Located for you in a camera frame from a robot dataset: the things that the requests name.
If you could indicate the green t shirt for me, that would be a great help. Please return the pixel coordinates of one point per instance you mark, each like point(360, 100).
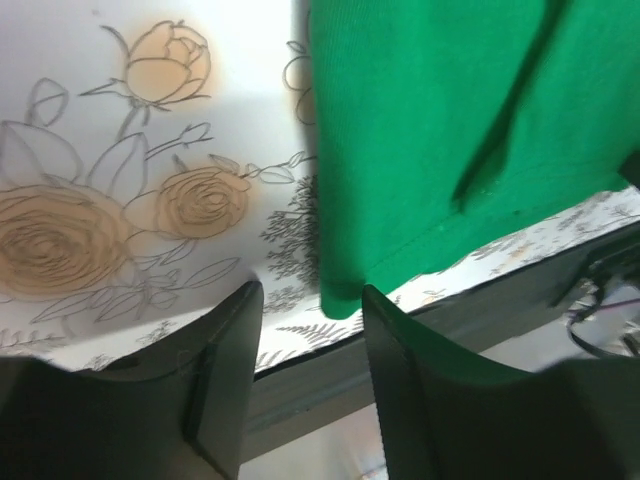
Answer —
point(445, 125)

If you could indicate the floral table cloth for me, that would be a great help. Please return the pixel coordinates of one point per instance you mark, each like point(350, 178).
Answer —
point(155, 155)

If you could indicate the aluminium frame rail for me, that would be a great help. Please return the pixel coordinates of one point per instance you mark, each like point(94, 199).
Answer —
point(279, 415)

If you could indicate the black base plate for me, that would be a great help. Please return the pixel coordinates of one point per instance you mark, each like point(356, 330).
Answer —
point(477, 319)

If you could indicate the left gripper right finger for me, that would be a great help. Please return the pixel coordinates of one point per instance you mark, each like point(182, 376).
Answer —
point(448, 413)

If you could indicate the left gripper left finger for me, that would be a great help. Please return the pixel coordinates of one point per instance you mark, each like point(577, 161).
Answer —
point(173, 410)

